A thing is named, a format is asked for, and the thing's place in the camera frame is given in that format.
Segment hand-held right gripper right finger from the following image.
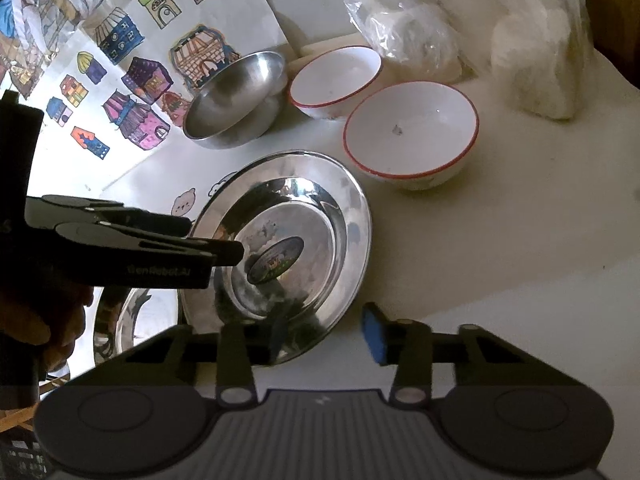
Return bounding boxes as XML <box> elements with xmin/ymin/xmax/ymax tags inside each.
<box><xmin>361</xmin><ymin>302</ymin><xmax>538</xmax><ymax>407</ymax></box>

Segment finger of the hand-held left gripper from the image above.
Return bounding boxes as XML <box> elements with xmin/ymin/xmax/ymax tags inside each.
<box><xmin>55</xmin><ymin>222</ymin><xmax>246</xmax><ymax>268</ymax></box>
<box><xmin>25</xmin><ymin>194</ymin><xmax>193</xmax><ymax>241</ymax></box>

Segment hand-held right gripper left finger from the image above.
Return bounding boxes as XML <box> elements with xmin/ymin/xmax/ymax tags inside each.
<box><xmin>112</xmin><ymin>305</ymin><xmax>298</xmax><ymax>407</ymax></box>

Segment stainless steel plate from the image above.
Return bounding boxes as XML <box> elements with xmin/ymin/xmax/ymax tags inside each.
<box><xmin>177</xmin><ymin>150</ymin><xmax>373</xmax><ymax>367</ymax></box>
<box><xmin>92</xmin><ymin>287</ymin><xmax>181</xmax><ymax>361</ymax></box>

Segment black bowl with red rim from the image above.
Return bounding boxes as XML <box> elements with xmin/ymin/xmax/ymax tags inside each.
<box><xmin>182</xmin><ymin>50</ymin><xmax>289</xmax><ymax>151</ymax></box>

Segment large white red-rimmed bowl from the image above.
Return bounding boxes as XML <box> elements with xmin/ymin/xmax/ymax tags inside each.
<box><xmin>342</xmin><ymin>81</ymin><xmax>480</xmax><ymax>192</ymax></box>

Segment small white red-rimmed bowl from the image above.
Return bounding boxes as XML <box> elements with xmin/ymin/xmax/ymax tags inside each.
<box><xmin>287</xmin><ymin>46</ymin><xmax>383</xmax><ymax>122</ymax></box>

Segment person's left hand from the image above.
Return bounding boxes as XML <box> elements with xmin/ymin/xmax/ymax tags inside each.
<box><xmin>0</xmin><ymin>287</ymin><xmax>96</xmax><ymax>381</ymax></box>

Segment white cartoon printed table mat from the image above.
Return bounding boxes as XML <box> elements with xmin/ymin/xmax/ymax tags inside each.
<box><xmin>95</xmin><ymin>25</ymin><xmax>640</xmax><ymax>341</ymax></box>

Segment colourful house drawing paper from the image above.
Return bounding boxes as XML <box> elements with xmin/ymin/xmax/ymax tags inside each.
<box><xmin>0</xmin><ymin>0</ymin><xmax>293</xmax><ymax>193</ymax></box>

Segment black plastic crate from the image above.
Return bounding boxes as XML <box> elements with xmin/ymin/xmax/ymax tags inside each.
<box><xmin>0</xmin><ymin>432</ymin><xmax>56</xmax><ymax>480</ymax></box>

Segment colourful illustrated poster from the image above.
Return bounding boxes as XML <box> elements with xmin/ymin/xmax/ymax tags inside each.
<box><xmin>0</xmin><ymin>0</ymin><xmax>141</xmax><ymax>101</ymax></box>

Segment clear plastic bag white lumps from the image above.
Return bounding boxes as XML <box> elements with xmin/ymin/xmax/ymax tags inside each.
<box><xmin>337</xmin><ymin>0</ymin><xmax>593</xmax><ymax>121</ymax></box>

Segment brown wooden furniture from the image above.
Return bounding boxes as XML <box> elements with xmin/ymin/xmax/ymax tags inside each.
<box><xmin>582</xmin><ymin>0</ymin><xmax>640</xmax><ymax>58</ymax></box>

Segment wooden frame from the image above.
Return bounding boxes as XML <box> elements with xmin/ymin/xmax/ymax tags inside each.
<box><xmin>0</xmin><ymin>375</ymin><xmax>66</xmax><ymax>435</ymax></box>

